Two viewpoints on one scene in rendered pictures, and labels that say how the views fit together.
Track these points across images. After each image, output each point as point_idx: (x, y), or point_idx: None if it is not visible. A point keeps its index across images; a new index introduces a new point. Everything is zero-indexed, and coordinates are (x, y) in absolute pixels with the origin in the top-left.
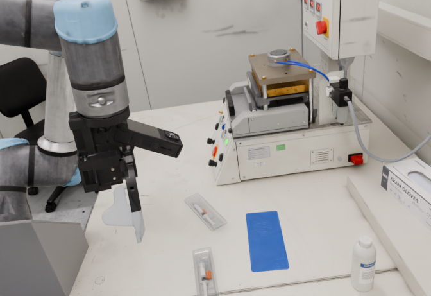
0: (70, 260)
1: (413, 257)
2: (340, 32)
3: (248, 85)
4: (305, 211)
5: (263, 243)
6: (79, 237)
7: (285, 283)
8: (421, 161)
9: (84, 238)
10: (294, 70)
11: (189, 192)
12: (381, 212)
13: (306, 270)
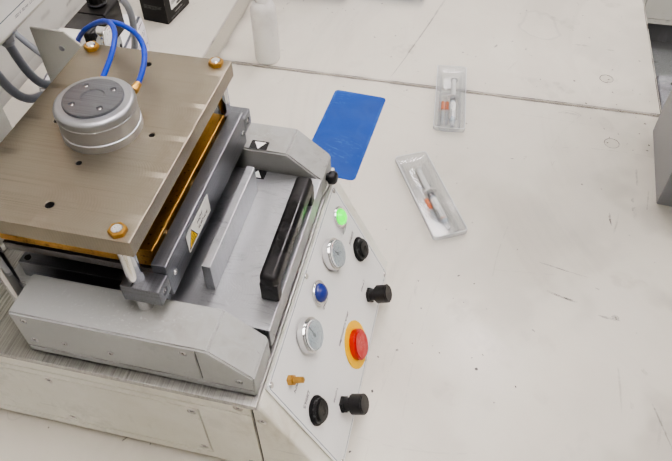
0: (666, 130)
1: (200, 37)
2: None
3: (174, 301)
4: None
5: (351, 125)
6: (669, 163)
7: (351, 78)
8: (47, 78)
9: (664, 185)
10: (118, 66)
11: (451, 266)
12: None
13: (317, 83)
